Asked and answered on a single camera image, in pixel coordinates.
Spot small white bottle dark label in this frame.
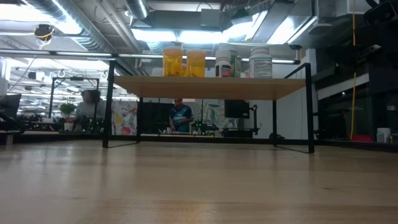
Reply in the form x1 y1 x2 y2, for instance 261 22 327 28
215 49 233 78

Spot large orange pill bottle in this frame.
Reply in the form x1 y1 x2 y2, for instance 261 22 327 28
186 49 207 78
162 45 184 77

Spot potted green plant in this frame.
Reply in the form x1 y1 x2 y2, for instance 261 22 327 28
58 102 77 132

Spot large jar with green label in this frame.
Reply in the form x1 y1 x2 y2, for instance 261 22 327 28
217 42 242 78

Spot wooden shelf black metal legs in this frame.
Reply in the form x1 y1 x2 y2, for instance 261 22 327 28
102 60 315 154

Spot colourful patterned cloth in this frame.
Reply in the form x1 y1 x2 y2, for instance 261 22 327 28
111 100 139 136

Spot dark computer monitor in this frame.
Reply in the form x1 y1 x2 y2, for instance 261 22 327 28
0 93 22 119

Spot person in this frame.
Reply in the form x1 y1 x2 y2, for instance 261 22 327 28
169 98 195 134
74 89 106 131

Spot black ceiling device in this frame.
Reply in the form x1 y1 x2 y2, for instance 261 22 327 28
33 24 56 41

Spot black equipment rack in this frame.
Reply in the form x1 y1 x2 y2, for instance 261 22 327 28
312 0 398 147

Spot black metal frame stand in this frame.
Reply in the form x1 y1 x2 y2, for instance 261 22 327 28
48 76 100 131

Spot pale patterned cloth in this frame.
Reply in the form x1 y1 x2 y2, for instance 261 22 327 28
201 103 231 130

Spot silver ventilation duct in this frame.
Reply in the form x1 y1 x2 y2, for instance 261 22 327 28
124 0 150 20
24 0 116 54

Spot white bottle with printed label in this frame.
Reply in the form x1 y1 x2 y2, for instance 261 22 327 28
248 46 274 79

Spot ceiling light panel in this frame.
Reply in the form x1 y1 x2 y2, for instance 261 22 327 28
130 27 268 44

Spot black monitor on arm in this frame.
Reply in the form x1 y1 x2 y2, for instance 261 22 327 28
224 99 259 135

